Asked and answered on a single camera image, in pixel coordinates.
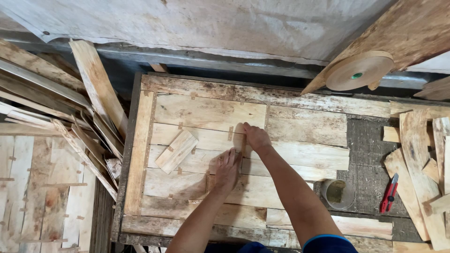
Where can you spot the red utility knife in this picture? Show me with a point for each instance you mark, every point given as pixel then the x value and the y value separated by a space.
pixel 388 195

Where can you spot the person's left hand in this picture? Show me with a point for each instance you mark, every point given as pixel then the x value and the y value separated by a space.
pixel 226 174

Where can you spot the clear plastic cup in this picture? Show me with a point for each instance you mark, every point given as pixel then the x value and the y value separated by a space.
pixel 338 194

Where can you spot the blue sleeve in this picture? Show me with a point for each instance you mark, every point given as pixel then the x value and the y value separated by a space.
pixel 328 245

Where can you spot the pile of long veneer strips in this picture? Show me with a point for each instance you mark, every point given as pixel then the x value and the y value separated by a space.
pixel 52 91

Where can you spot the brown paper tape strip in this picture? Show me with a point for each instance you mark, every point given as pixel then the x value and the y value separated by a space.
pixel 243 149

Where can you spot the rough wooden board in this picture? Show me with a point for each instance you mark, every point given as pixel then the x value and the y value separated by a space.
pixel 397 31

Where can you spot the person's right fingers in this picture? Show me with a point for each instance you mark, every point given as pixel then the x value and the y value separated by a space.
pixel 249 130

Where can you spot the person's left fingers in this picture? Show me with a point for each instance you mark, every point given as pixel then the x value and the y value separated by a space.
pixel 228 157

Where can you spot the grey metal beam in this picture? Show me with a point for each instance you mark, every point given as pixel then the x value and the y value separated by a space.
pixel 218 59

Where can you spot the stack of taped veneer sheets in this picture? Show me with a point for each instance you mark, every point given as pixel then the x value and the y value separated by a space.
pixel 38 196

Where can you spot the heap of veneer offcuts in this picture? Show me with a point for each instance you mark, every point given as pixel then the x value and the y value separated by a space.
pixel 415 165

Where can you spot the grey tarpaulin sheet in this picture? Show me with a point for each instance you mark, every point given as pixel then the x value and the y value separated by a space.
pixel 211 24

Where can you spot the brown paper tape roll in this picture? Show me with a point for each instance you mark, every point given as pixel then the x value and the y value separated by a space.
pixel 351 72

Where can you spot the person's right hand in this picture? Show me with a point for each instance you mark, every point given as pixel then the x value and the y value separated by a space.
pixel 259 138

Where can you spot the wooden work table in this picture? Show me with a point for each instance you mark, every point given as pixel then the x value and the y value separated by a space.
pixel 367 154

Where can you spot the short wooden stick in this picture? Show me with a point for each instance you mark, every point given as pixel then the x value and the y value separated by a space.
pixel 160 67

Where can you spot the small loose veneer piece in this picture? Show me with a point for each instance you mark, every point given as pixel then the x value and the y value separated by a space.
pixel 176 151

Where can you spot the large taped veneer sheet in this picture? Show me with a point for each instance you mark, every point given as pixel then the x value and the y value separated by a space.
pixel 197 112

